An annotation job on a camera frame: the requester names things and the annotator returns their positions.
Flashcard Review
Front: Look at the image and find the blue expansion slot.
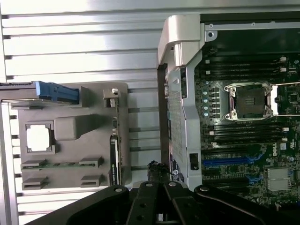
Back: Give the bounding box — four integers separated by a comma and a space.
203, 157, 249, 165

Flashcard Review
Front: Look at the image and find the open black PC case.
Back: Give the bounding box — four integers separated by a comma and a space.
156, 13, 300, 213

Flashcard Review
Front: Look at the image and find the grey parts rack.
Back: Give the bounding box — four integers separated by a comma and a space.
0, 82, 132, 191

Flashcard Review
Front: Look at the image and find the green RAM stick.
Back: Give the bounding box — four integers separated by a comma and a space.
22, 161, 104, 168

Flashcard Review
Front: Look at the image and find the green motherboard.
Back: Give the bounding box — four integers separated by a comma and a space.
198, 53, 300, 208

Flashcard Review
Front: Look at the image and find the CPU socket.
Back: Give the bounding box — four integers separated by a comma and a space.
223, 82, 274, 121

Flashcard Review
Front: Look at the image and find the silver CPU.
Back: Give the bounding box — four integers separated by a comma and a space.
25, 125, 52, 151

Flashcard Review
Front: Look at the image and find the hard disk in blue carrier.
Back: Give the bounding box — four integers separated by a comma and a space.
0, 81, 80, 105

